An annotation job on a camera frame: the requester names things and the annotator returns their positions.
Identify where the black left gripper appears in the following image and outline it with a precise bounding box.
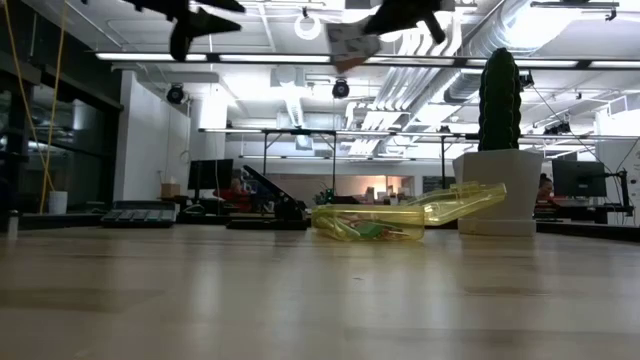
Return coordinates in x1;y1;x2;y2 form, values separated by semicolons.
122;0;247;62

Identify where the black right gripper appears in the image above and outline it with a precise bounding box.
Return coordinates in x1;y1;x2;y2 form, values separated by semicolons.
363;0;447;45

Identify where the white sticky notepad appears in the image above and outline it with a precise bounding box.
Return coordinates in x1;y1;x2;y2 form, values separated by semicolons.
327;22;382;74

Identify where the green eraser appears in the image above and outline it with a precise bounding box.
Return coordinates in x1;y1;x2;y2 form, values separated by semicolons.
357;222;386;239

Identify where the light blue pen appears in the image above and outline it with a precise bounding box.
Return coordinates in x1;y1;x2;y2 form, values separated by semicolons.
315;215;361;241

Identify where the long ceiling light bar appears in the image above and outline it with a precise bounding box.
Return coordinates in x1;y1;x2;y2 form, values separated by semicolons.
94;51;640;70

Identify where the green cactus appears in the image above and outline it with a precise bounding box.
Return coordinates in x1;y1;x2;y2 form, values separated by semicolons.
477;47;524;153

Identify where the black computer monitor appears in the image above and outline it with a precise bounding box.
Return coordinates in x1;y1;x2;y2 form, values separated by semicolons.
551;159;608;199
187;158;235;201

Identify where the person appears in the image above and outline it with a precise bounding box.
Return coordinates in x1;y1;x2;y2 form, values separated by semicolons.
214;177;254;214
534;172;557;207

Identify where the white hexagonal plant pot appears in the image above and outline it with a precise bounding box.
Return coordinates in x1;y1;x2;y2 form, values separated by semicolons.
452;148;545;237

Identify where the yellow transparent pencil case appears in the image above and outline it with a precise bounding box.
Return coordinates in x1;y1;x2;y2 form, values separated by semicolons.
310;181;508;243

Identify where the black desk calculator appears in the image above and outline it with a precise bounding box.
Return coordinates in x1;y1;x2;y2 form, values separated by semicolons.
99;200;178;229

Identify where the white cup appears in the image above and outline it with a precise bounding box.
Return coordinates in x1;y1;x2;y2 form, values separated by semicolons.
47;190;69;216

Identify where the black background desk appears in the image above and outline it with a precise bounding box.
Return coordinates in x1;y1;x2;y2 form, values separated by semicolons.
533;197;636;224

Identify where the white ring lamp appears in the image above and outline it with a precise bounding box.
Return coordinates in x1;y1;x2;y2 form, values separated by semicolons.
293;12;323;42

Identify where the silver ventilation duct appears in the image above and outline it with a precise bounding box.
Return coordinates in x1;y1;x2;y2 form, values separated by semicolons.
442;0;591;104

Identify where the black background workstation frame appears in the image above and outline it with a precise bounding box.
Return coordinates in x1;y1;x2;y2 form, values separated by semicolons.
198;127;481;197

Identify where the yellow cable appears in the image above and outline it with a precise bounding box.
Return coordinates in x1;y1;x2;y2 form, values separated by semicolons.
2;0;69;214

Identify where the black aluminium table frame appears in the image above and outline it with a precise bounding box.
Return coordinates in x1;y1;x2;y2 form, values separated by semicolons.
18;212;640;244

